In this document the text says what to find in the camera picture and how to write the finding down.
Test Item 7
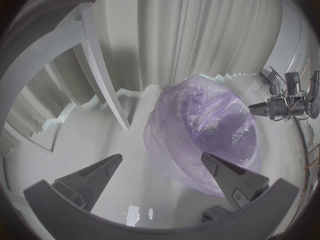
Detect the white trash bin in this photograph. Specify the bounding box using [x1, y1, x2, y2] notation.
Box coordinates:
[149, 88, 261, 182]

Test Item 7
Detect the purple plastic bag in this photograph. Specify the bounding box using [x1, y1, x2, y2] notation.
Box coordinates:
[143, 74, 262, 197]

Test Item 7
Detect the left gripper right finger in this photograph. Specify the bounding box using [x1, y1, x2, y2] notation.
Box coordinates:
[201, 151, 270, 211]

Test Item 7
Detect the dark small table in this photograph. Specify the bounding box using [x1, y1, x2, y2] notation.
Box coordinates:
[260, 66, 278, 85]

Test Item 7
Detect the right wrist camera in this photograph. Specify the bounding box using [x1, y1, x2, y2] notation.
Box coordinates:
[271, 84, 282, 99]

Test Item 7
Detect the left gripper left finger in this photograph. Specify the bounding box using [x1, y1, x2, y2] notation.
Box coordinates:
[52, 153, 123, 211]

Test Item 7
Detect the grey padded white chair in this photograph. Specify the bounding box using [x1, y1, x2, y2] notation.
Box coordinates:
[0, 0, 131, 157]

